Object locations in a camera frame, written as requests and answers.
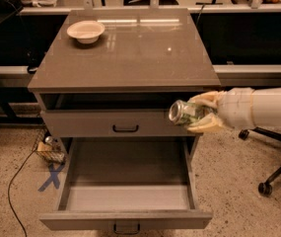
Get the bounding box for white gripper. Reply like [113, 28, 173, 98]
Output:
[186, 88, 254, 133]

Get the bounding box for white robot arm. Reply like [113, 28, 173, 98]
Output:
[186, 88, 281, 133]

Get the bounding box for grey drawer cabinet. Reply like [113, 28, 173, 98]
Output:
[27, 7, 222, 237]

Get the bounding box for open grey middle drawer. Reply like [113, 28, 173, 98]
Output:
[39, 137, 212, 234]

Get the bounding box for black office chair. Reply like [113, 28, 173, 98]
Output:
[238, 67, 281, 198]

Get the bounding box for white paper bowl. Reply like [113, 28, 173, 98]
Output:
[67, 21, 105, 44]

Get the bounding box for black floor cable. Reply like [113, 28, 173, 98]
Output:
[7, 148, 37, 237]

